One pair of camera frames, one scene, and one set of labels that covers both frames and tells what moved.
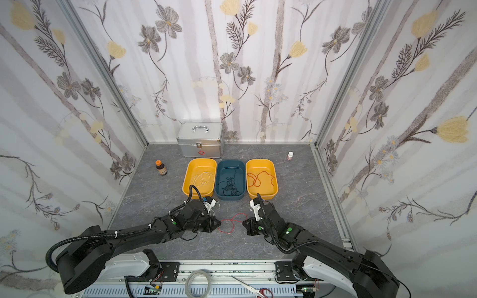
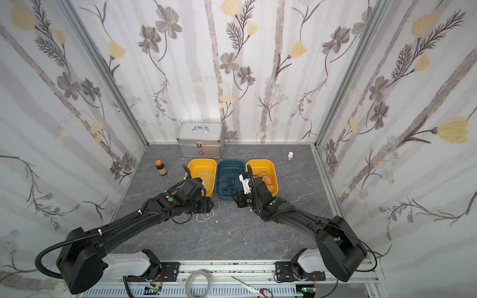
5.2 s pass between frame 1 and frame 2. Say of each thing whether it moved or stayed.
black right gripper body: moved
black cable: stayed
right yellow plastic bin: stayed
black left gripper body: moved
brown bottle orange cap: stayed
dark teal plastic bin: stayed
